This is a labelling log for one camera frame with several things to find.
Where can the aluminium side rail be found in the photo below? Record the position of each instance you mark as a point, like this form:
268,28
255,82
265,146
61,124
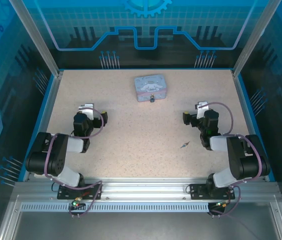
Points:
242,100
45,125

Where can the aluminium mounting rail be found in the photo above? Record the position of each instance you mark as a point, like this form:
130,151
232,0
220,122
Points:
143,187

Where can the right aluminium frame post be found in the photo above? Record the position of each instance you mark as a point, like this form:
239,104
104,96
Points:
249,42

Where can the lilac cartoon tin box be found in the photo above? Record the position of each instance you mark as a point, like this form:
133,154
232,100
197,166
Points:
149,85

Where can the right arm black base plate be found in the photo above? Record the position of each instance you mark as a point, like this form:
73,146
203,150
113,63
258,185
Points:
195,192

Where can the right aluminium side rail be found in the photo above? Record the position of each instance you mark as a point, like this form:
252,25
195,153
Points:
242,100

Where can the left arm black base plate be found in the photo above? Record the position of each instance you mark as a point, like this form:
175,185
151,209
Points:
64,193

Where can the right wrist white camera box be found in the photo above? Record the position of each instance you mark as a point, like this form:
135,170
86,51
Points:
201,110

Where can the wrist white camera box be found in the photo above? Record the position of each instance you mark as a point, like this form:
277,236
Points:
201,110
87,110

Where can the left aluminium side rail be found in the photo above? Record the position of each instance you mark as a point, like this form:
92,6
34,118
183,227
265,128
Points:
45,125

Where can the aluminium frame post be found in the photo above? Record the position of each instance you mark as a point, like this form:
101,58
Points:
249,42
41,42

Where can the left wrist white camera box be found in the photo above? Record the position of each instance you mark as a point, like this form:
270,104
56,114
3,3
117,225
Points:
87,110

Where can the left aluminium frame post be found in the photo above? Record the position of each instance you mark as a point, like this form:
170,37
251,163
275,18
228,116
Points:
41,42

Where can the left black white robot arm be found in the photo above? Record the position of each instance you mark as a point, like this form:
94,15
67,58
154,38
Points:
43,160

